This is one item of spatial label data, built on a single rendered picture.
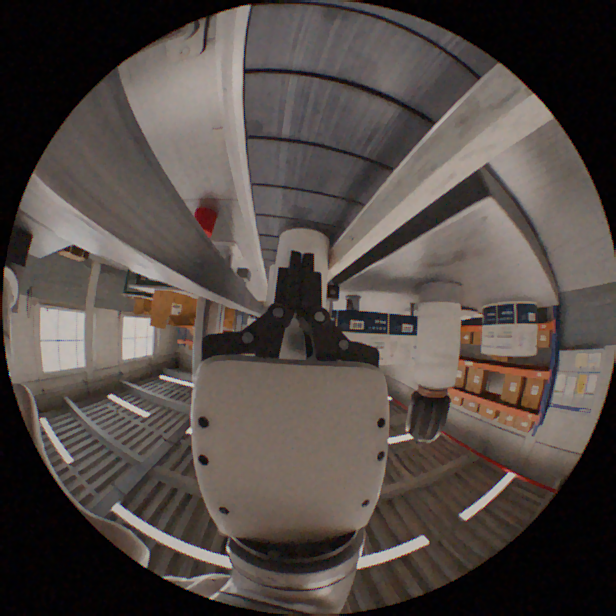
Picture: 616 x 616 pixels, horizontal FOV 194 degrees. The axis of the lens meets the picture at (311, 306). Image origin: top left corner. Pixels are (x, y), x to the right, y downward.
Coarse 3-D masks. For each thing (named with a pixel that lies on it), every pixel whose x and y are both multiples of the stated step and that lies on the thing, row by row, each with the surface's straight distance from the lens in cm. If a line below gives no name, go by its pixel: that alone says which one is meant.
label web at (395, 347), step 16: (336, 320) 51; (352, 320) 47; (368, 320) 49; (384, 320) 52; (400, 320) 55; (416, 320) 59; (352, 336) 47; (368, 336) 49; (384, 336) 52; (400, 336) 55; (384, 352) 52; (400, 352) 55
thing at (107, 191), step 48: (96, 96) 3; (96, 144) 3; (144, 144) 3; (48, 192) 2; (96, 192) 3; (144, 192) 3; (96, 240) 3; (144, 240) 3; (192, 240) 4; (192, 288) 6; (240, 288) 10
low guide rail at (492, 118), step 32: (480, 96) 8; (512, 96) 8; (448, 128) 8; (480, 128) 7; (512, 128) 7; (416, 160) 9; (448, 160) 7; (480, 160) 8; (384, 192) 10; (416, 192) 8; (384, 224) 10; (352, 256) 14
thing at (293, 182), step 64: (320, 0) 9; (256, 64) 9; (320, 64) 9; (384, 64) 9; (448, 64) 10; (256, 128) 11; (320, 128) 10; (384, 128) 10; (256, 192) 14; (320, 192) 14
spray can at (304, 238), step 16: (304, 224) 17; (288, 240) 16; (304, 240) 16; (320, 240) 16; (288, 256) 16; (320, 256) 16; (272, 288) 17; (288, 336) 14; (288, 352) 14; (304, 352) 14
